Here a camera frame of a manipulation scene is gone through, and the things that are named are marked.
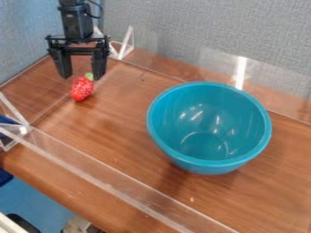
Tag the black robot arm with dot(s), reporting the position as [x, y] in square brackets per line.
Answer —
[73, 2]

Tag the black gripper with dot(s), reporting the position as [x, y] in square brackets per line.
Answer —
[78, 41]

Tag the clear acrylic left bracket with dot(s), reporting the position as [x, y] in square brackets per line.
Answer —
[14, 125]

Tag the clear acrylic corner bracket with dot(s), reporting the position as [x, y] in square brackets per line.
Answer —
[121, 49]

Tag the clear acrylic barrier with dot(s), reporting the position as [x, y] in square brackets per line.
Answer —
[114, 200]
[282, 89]

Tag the black object bottom left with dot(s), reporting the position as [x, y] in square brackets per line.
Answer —
[24, 223]

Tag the clear acrylic back barrier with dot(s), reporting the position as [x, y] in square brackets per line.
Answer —
[282, 89]

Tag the blue plastic bowl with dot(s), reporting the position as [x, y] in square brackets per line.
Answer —
[212, 127]

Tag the red toy strawberry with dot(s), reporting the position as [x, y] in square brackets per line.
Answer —
[82, 87]

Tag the clear acrylic front barrier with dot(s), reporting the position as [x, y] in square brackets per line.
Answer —
[114, 200]

